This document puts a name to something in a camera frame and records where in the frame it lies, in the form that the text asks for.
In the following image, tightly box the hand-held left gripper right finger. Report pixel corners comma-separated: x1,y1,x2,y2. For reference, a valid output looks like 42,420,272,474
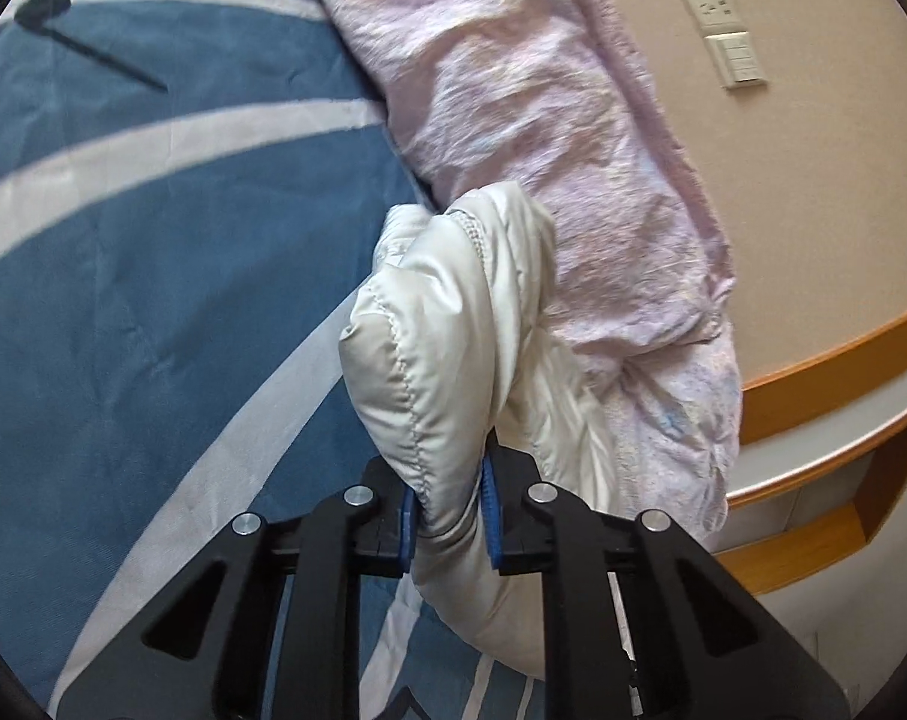
482,446,852,720

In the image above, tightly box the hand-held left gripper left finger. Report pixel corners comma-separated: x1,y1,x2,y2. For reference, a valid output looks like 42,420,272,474
49,454,425,720

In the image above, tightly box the beige puffer jacket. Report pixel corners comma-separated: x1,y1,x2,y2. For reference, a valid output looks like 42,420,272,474
338,184,627,683

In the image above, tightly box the blue white striped bed sheet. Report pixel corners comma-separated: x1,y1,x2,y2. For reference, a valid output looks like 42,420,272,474
0,0,545,720

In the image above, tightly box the pink floral duvet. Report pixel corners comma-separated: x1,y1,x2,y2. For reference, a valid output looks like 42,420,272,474
269,0,743,533

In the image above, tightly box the wooden door frame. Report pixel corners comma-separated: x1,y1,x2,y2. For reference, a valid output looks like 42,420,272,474
712,306,907,601

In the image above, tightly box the white wall switch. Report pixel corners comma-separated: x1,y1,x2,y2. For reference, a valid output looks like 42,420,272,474
704,31,767,89

